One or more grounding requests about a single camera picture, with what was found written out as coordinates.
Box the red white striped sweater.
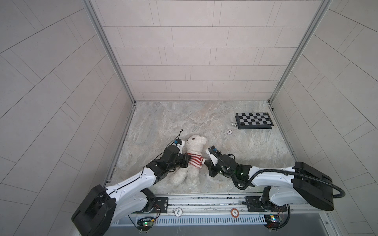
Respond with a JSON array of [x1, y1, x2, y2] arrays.
[[188, 153, 205, 169]]

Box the white teddy bear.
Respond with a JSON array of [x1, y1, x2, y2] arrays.
[[170, 134, 207, 188]]

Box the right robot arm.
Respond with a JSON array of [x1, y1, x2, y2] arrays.
[[204, 152, 345, 211]]

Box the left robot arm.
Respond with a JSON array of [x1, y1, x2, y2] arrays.
[[71, 139, 191, 236]]

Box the black white chessboard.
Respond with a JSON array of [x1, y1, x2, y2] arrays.
[[235, 113, 274, 129]]

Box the left circuit board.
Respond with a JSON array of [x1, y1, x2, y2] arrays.
[[136, 216, 156, 232]]

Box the circuit board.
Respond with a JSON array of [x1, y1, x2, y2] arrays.
[[264, 214, 282, 229], [136, 216, 156, 232]]

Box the right circuit board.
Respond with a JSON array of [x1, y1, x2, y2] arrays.
[[264, 214, 282, 229]]

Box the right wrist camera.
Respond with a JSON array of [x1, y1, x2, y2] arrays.
[[206, 146, 221, 166]]

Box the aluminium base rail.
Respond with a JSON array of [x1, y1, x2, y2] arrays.
[[84, 193, 330, 217]]

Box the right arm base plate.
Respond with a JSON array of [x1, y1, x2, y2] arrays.
[[242, 196, 287, 212]]

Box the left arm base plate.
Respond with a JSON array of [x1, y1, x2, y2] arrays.
[[133, 197, 169, 214]]

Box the red poker chip on rail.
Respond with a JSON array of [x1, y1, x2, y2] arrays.
[[230, 208, 239, 218]]

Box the white poker chip on rail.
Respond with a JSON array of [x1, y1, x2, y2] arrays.
[[174, 207, 183, 217]]

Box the right black corrugated cable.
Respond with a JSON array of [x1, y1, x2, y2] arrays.
[[208, 146, 346, 199]]

